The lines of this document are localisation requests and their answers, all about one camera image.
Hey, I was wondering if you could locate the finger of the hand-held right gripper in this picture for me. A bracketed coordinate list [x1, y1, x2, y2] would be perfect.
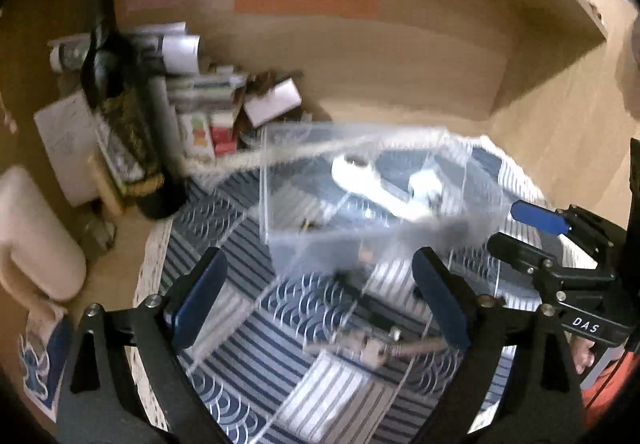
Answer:
[487, 232, 563, 292]
[510, 200, 627, 270]

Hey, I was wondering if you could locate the wooden shelf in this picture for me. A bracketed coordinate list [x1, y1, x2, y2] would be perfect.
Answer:
[490, 0, 611, 123]

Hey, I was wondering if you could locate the metal pipe fitting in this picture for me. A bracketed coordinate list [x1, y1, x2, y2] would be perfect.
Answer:
[304, 327, 451, 368]

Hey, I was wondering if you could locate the light wooden block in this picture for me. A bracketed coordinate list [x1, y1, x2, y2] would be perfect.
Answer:
[87, 151, 126, 218]

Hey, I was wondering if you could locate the white paper roll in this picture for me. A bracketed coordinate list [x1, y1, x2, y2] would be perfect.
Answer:
[132, 21, 203, 75]
[47, 35, 94, 74]

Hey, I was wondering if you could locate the person's right hand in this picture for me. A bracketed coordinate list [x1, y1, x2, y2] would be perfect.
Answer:
[570, 337, 599, 376]

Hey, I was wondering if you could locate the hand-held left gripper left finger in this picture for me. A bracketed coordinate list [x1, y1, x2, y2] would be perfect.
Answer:
[57, 248, 231, 444]

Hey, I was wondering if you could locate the dark wine bottle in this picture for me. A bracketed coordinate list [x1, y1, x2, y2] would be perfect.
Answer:
[80, 0, 189, 221]

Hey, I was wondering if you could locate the white box with coloured label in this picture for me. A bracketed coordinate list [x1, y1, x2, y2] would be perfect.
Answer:
[177, 113, 216, 161]

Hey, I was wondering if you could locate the white charger plug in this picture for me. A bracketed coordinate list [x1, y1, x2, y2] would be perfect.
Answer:
[407, 171, 447, 214]

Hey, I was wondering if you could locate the orange garment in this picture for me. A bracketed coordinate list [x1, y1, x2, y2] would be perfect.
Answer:
[581, 353, 640, 431]

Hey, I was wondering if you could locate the clear plastic box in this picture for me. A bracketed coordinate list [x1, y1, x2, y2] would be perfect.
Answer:
[258, 122, 503, 277]

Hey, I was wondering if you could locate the blue white patterned mat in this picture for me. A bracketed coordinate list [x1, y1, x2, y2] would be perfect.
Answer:
[132, 136, 601, 444]

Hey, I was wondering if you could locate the white paper sheet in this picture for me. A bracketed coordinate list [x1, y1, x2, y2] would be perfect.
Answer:
[33, 91, 102, 208]

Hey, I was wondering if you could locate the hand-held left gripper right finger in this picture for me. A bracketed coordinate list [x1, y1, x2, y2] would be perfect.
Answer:
[411, 247, 587, 444]

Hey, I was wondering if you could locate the white flat plastic part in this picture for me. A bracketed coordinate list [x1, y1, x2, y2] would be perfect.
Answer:
[331, 154, 401, 205]

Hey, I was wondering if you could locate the red white small box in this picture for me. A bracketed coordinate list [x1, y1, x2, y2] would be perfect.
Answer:
[210, 111, 239, 156]

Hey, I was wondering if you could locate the blue printed paper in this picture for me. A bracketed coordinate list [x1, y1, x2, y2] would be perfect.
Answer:
[18, 314, 74, 423]

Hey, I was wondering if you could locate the beige cushion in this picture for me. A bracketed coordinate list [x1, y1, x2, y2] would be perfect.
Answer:
[0, 166, 87, 303]

